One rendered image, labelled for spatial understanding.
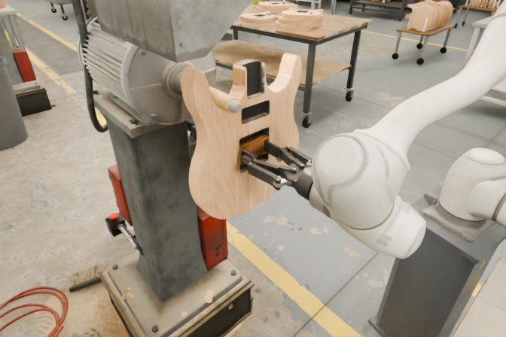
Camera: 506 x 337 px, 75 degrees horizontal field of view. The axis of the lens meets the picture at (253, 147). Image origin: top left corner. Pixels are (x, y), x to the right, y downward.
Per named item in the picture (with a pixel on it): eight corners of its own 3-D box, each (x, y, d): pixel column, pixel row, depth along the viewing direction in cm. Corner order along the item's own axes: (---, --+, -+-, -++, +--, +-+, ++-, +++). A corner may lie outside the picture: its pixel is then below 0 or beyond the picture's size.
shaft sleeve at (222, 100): (189, 90, 82) (178, 87, 80) (193, 78, 81) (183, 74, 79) (235, 113, 70) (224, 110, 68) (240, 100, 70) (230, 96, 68)
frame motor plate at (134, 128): (86, 100, 112) (83, 89, 110) (151, 83, 126) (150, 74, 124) (132, 139, 89) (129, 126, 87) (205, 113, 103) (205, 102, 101)
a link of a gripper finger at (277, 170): (297, 182, 75) (294, 185, 74) (252, 169, 79) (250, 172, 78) (298, 168, 73) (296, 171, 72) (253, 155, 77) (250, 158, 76)
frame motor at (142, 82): (86, 95, 107) (62, 11, 94) (160, 77, 123) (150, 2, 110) (142, 143, 81) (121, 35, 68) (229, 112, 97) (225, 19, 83)
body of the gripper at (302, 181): (305, 209, 69) (274, 189, 75) (330, 193, 75) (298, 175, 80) (309, 179, 66) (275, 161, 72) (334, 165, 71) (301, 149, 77)
